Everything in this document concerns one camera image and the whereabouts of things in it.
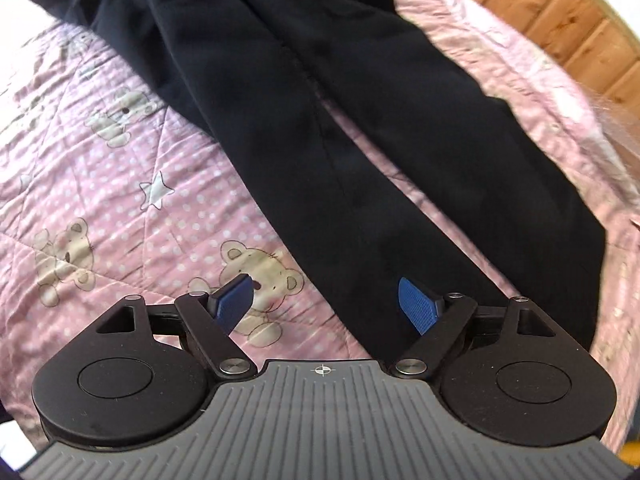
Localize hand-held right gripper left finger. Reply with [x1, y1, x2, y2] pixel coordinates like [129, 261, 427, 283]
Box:
[70, 274, 258, 379]

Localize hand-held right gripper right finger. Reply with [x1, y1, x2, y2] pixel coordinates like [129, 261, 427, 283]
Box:
[392, 276, 576, 378]

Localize black pants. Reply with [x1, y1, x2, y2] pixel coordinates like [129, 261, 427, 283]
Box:
[7, 0, 608, 356]

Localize pink bear-print quilt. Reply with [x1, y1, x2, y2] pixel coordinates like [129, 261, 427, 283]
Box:
[0, 0, 640, 463]

